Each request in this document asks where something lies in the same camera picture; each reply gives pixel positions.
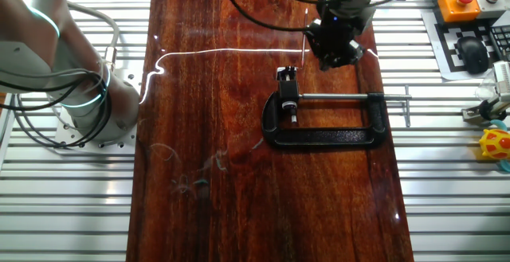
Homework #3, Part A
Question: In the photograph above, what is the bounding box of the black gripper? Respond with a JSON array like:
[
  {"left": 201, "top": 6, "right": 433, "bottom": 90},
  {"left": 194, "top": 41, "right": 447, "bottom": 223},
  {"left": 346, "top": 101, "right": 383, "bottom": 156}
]
[{"left": 304, "top": 0, "right": 366, "bottom": 72}]

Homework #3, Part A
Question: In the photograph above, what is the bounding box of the black red pencil pink eraser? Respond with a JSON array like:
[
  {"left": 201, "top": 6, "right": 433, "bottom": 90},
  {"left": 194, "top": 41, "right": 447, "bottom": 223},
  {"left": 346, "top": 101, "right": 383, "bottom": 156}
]
[{"left": 300, "top": 8, "right": 311, "bottom": 68}]

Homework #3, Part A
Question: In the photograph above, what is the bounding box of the black metal C-clamp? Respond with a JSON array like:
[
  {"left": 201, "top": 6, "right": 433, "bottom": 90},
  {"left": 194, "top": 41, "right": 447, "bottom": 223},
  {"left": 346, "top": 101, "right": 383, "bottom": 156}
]
[{"left": 261, "top": 85, "right": 414, "bottom": 150}]

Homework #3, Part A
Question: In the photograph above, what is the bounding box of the black white marker sheet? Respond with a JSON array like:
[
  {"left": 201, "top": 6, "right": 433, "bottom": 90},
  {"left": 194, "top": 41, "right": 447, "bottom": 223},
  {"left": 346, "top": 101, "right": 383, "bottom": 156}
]
[{"left": 421, "top": 9, "right": 504, "bottom": 82}]

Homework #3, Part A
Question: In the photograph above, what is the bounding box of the orange emergency stop box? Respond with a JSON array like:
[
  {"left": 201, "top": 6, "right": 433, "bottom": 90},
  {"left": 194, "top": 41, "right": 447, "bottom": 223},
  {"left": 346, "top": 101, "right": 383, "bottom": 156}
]
[{"left": 437, "top": 0, "right": 482, "bottom": 24}]

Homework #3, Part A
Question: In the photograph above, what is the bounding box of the black computer mouse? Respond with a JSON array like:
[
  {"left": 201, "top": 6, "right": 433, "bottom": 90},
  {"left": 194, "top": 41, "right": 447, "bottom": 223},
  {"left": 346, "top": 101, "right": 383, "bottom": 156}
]
[{"left": 455, "top": 35, "right": 491, "bottom": 76}]

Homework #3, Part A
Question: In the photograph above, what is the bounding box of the grey box red emergency button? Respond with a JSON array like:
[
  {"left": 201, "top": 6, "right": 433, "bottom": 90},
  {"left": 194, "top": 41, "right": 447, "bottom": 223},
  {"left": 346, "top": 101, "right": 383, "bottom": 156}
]
[{"left": 473, "top": 0, "right": 510, "bottom": 20}]

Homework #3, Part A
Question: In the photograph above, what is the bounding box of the black keyboard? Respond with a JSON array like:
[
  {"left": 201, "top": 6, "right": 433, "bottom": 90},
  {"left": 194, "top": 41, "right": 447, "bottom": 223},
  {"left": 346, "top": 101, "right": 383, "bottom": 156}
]
[{"left": 488, "top": 22, "right": 510, "bottom": 62}]

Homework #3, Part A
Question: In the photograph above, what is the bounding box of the glossy wood grain mat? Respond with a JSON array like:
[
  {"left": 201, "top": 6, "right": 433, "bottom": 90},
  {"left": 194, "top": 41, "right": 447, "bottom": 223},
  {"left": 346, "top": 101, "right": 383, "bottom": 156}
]
[{"left": 125, "top": 0, "right": 415, "bottom": 262}]

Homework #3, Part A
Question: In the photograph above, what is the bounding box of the yellow orange toy turtle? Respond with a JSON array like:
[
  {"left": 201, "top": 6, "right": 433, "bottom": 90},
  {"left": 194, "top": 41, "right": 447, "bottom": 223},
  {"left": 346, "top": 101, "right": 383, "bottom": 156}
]
[{"left": 477, "top": 119, "right": 510, "bottom": 174}]

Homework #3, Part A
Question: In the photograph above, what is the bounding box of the silver depth camera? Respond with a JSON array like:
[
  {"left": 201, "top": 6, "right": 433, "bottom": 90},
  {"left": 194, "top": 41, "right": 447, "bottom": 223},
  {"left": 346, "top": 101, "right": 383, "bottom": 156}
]
[{"left": 492, "top": 60, "right": 510, "bottom": 104}]

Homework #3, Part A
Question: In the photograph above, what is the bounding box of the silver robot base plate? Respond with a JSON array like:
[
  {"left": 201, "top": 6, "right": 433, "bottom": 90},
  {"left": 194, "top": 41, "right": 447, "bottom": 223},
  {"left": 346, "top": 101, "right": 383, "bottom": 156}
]
[{"left": 53, "top": 68, "right": 139, "bottom": 151}]

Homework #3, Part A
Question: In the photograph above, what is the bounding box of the grey cable with metal connector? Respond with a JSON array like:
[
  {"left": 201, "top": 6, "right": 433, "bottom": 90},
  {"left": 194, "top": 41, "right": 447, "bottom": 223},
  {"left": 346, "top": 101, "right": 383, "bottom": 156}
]
[{"left": 66, "top": 0, "right": 121, "bottom": 72}]

